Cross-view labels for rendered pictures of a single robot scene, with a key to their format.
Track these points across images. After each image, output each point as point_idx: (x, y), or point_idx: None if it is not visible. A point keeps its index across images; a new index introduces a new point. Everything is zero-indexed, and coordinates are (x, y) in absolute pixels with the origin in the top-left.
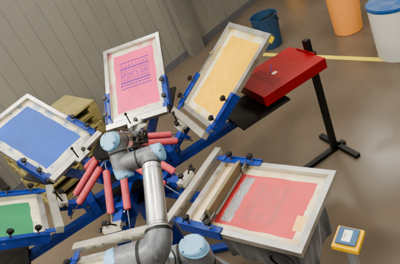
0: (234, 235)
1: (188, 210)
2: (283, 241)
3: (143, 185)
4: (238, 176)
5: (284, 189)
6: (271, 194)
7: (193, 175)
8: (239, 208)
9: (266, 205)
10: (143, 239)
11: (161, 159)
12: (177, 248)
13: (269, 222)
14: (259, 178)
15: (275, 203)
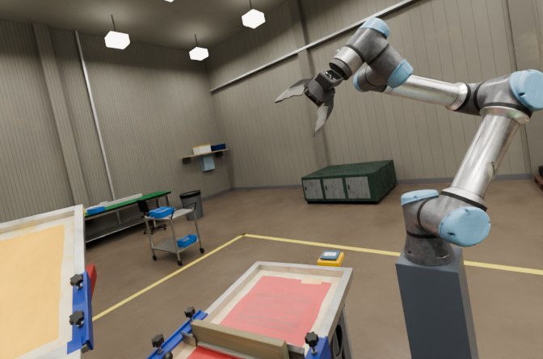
0: (329, 322)
1: None
2: (334, 288)
3: (414, 77)
4: None
5: (258, 296)
6: (261, 306)
7: None
8: (272, 336)
9: (277, 308)
10: (477, 83)
11: None
12: (432, 198)
13: (306, 301)
14: (224, 322)
15: (277, 301)
